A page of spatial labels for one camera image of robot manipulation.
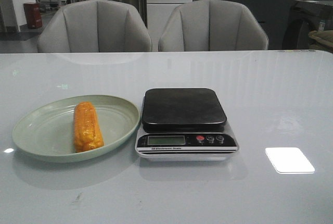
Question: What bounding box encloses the red bin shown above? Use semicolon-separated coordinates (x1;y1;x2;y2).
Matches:
23;2;43;29

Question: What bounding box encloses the black and silver kitchen scale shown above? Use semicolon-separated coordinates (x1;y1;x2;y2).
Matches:
135;88;239;161

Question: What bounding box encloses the orange corn cob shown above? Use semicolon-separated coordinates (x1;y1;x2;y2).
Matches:
73;102;104;153

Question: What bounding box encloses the grey upholstered chair right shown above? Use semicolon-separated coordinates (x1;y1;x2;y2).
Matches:
158;0;269;52

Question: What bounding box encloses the grey upholstered chair left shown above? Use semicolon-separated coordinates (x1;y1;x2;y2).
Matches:
37;0;152;53

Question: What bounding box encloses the black washing machine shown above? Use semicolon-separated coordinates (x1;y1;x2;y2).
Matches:
281;0;332;49

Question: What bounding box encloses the grey upholstered chair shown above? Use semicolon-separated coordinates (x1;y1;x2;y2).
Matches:
158;0;269;52
37;0;152;53

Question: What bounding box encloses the beige folded cloth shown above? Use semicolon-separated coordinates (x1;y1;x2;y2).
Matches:
308;30;333;53

